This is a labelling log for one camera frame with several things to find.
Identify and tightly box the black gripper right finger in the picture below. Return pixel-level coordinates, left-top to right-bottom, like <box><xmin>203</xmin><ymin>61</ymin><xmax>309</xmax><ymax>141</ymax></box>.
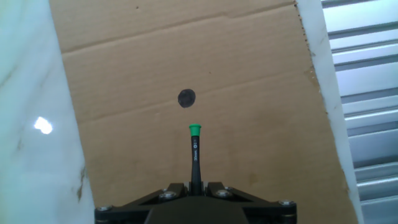
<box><xmin>202</xmin><ymin>182</ymin><xmax>298</xmax><ymax>224</ymax></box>

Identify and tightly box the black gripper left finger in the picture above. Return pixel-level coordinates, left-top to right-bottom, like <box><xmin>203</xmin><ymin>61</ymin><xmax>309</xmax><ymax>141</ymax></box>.
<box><xmin>95</xmin><ymin>182</ymin><xmax>191</xmax><ymax>224</ymax></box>

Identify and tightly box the black screwdriver green cap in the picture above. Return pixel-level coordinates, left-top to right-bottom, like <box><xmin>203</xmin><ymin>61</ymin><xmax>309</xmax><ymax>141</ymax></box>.
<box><xmin>188</xmin><ymin>123</ymin><xmax>203</xmax><ymax>196</ymax></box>

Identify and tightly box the black round dot mark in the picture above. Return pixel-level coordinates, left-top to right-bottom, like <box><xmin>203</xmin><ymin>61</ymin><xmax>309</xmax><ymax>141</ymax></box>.
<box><xmin>177</xmin><ymin>88</ymin><xmax>197</xmax><ymax>109</ymax></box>

